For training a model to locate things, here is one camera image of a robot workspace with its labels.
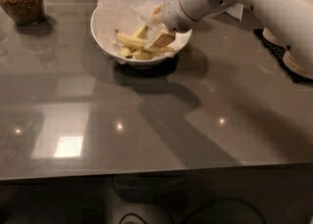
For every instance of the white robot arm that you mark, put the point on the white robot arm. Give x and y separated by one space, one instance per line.
290 21

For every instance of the white standing sign holder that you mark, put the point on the white standing sign holder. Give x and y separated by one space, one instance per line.
235 11

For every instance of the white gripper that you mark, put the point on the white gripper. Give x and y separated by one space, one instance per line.
172 15

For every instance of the yellow banana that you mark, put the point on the yellow banana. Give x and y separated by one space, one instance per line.
159 44

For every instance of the black rubber mat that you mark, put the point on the black rubber mat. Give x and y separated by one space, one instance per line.
277 53

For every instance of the stack of paper cups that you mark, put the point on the stack of paper cups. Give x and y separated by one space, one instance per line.
288 59

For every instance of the green-stemmed banana bunch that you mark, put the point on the green-stemmed banana bunch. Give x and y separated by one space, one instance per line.
128 53

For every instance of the white bowl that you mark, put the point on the white bowl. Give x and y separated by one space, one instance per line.
107 16

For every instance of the white paper bowl liner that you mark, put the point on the white paper bowl liner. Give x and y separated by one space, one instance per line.
114 19

